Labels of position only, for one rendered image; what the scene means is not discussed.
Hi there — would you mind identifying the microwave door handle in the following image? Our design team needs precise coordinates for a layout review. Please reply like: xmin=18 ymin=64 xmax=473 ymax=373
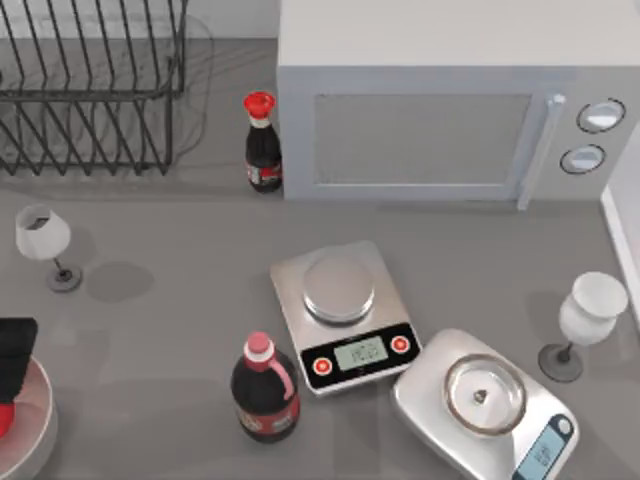
xmin=516 ymin=93 xmax=568 ymax=212

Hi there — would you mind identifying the white goblet dark stem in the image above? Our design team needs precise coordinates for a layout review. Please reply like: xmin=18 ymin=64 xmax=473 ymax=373
xmin=537 ymin=270 xmax=630 ymax=384

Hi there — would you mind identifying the silver kitchen scale glass bowl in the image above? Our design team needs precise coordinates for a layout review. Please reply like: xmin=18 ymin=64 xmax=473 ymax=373
xmin=390 ymin=327 xmax=581 ymax=480

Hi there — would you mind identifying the small dark red-capped bottle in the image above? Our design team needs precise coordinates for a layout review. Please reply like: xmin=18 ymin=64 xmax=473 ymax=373
xmin=243 ymin=91 xmax=284 ymax=196

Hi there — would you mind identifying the large dark pink-capped bottle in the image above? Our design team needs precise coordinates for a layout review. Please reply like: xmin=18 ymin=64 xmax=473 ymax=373
xmin=229 ymin=330 xmax=302 ymax=445

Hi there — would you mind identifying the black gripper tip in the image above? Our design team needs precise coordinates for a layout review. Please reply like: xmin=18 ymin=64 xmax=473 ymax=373
xmin=0 ymin=316 xmax=39 ymax=404

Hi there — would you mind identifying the pale microwave oven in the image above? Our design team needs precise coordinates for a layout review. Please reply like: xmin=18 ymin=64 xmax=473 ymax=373
xmin=276 ymin=0 xmax=640 ymax=212

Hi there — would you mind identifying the round white plate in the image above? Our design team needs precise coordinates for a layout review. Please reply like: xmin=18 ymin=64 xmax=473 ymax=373
xmin=0 ymin=356 xmax=54 ymax=480

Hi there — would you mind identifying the red object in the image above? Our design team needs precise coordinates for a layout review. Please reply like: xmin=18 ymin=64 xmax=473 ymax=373
xmin=0 ymin=401 xmax=17 ymax=439

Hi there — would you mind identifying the white wine glass dark foot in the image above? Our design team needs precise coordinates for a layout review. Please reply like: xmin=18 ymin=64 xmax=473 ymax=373
xmin=14 ymin=203 xmax=84 ymax=293

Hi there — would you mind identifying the kitchen scale with black panel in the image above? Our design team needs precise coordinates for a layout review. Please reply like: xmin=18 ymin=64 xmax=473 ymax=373
xmin=269 ymin=239 xmax=419 ymax=398

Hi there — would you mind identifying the dark wire dish rack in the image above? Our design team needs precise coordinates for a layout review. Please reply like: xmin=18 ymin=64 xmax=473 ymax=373
xmin=0 ymin=0 xmax=190 ymax=178

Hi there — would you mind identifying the large microwave knob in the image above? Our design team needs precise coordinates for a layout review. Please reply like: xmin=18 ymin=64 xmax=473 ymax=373
xmin=575 ymin=97 xmax=628 ymax=135

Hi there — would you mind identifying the small microwave knob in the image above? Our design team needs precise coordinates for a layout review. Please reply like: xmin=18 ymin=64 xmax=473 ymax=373
xmin=559 ymin=143 xmax=608 ymax=176

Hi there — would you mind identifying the microwave door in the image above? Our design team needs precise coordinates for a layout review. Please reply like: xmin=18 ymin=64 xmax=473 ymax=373
xmin=278 ymin=67 xmax=565 ymax=202

